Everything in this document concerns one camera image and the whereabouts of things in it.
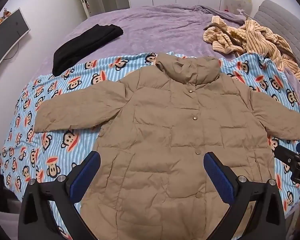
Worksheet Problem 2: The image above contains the grey padded headboard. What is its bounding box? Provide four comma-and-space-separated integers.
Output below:
254, 0, 300, 85

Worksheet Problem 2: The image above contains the purple bed blanket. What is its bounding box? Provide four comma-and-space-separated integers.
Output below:
37, 4, 300, 105

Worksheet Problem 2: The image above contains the tan puffer jacket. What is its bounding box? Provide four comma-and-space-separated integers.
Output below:
34, 52, 300, 240

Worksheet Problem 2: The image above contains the row of small orange figurines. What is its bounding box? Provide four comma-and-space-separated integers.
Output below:
0, 9, 12, 32

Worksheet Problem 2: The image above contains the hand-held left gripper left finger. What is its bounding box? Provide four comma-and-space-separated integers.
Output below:
18, 151, 101, 240

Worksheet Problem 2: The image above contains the black folded garment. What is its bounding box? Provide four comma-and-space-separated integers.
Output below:
52, 24, 124, 76

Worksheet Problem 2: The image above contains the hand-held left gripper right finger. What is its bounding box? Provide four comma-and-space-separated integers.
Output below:
203, 151, 287, 240

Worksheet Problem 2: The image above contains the yellow striped plush garment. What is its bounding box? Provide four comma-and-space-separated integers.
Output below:
202, 15, 300, 81

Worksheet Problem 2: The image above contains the white curved monitor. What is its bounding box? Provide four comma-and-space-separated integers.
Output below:
0, 7, 31, 77

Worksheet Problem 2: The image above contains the blue striped monkey print blanket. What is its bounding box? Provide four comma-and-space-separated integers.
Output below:
0, 51, 300, 240

